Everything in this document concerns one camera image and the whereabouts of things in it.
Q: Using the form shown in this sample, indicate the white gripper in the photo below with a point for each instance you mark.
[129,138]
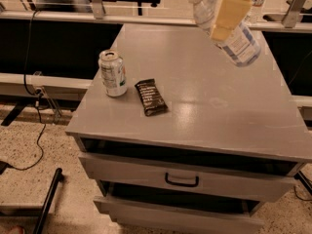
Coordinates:
[231,13]

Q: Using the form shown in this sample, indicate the clear blue plastic bottle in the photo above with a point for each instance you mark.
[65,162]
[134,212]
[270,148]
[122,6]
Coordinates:
[241,47]

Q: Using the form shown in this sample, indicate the background clear water bottle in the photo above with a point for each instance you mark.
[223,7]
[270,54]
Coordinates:
[253,14]

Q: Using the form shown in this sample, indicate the black snack bar wrapper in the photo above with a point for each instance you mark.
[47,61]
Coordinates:
[150,97]

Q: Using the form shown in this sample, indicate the silver soda can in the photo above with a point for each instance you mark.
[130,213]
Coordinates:
[113,73]

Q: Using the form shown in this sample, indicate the grey drawer cabinet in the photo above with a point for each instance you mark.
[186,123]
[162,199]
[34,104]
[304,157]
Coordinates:
[219,115]

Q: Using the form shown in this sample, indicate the upper grey drawer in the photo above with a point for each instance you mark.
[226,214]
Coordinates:
[212,181]

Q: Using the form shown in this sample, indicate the grey drawer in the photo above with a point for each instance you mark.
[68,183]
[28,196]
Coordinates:
[212,181]
[174,218]

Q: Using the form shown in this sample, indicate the lower grey drawer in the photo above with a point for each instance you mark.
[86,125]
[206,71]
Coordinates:
[174,218]

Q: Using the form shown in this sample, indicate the black metal leg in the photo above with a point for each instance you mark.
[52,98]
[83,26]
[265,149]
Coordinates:
[57,178]

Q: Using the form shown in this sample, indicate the metal guard rail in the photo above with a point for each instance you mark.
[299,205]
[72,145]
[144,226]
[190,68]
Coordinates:
[17,10]

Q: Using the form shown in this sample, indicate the black drawer handle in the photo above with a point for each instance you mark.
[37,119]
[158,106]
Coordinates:
[181,182]

